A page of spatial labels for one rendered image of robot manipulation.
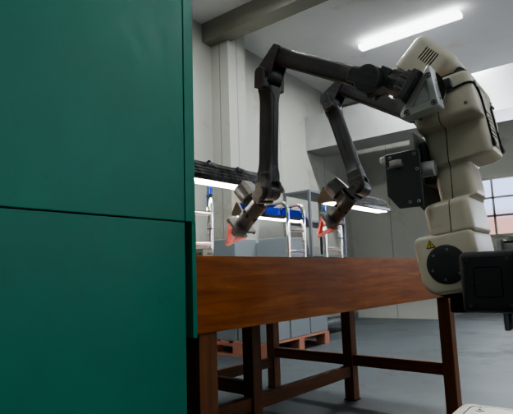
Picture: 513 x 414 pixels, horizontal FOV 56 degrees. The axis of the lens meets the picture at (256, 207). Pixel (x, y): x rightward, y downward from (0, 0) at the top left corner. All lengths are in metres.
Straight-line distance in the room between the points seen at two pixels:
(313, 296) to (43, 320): 0.87
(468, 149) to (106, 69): 0.94
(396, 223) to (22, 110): 7.12
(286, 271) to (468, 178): 0.57
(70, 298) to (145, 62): 0.53
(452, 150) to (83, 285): 1.01
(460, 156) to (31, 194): 1.06
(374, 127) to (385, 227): 1.88
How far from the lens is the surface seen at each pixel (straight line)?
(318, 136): 7.03
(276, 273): 1.38
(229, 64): 5.58
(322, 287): 1.57
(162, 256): 1.05
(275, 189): 1.56
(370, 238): 7.92
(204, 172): 1.62
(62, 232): 0.93
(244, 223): 1.60
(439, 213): 1.38
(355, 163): 1.80
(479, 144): 1.42
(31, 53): 0.99
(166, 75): 1.15
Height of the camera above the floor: 0.71
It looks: 8 degrees up
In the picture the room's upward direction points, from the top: 2 degrees counter-clockwise
